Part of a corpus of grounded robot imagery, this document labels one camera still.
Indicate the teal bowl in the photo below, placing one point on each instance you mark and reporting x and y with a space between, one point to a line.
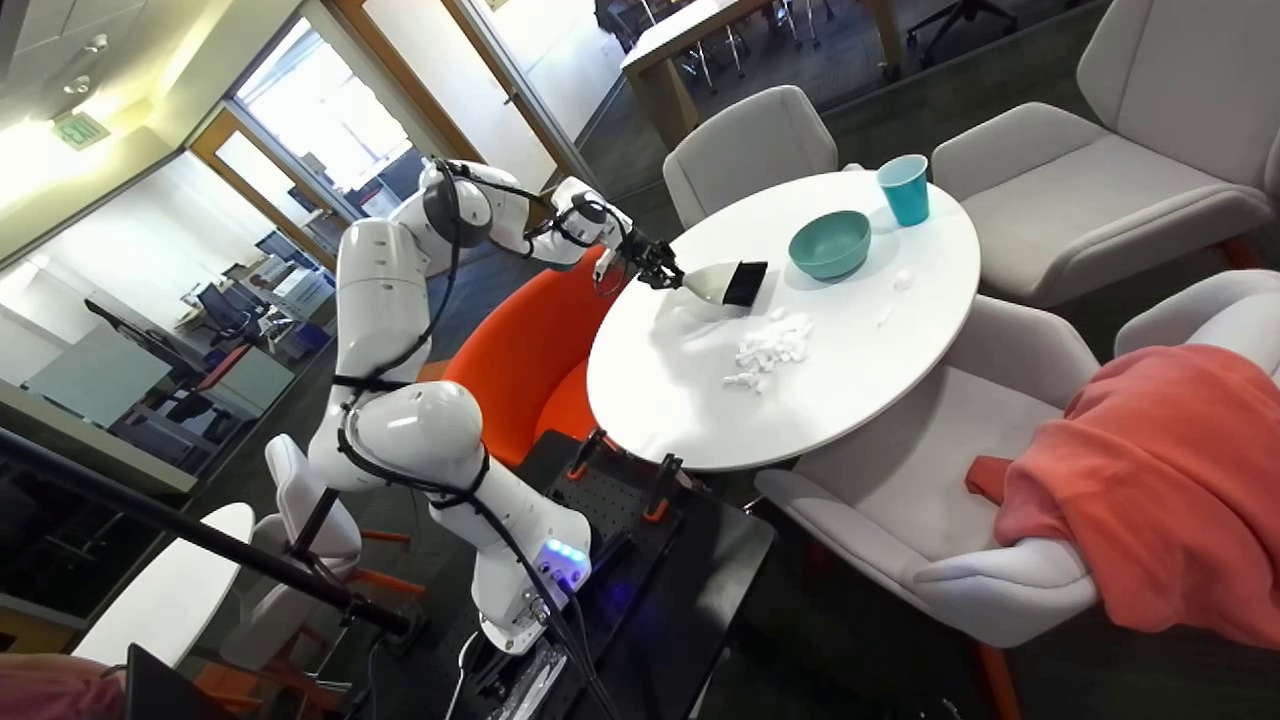
832 245

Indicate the large grey armchair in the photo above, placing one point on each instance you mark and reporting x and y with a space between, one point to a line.
1177 155

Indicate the round white table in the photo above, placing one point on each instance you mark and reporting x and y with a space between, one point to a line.
804 361

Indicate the salmon pink blanket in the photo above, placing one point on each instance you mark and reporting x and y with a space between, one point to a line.
1162 475

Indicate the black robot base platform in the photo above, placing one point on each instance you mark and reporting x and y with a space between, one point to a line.
648 624

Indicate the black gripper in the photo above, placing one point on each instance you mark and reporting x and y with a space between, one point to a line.
648 261

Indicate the orange black clamp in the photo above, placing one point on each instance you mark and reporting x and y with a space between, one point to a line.
663 489
581 461

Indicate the orange chair near robot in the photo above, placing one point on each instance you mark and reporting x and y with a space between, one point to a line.
529 358

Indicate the grey armchair with blanket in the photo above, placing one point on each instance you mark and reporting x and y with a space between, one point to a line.
893 497

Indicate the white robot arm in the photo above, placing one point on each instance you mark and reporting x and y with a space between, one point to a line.
387 427

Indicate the pile of white paper bits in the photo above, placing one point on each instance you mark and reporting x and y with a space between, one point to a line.
766 349

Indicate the teal plastic cup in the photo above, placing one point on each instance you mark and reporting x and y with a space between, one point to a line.
905 186

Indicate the black camera stand pole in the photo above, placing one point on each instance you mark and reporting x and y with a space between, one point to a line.
93 485

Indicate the grey armchair far side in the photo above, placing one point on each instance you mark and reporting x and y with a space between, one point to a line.
749 144

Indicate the grey armchair far right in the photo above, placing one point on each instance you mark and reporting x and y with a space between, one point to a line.
1235 310

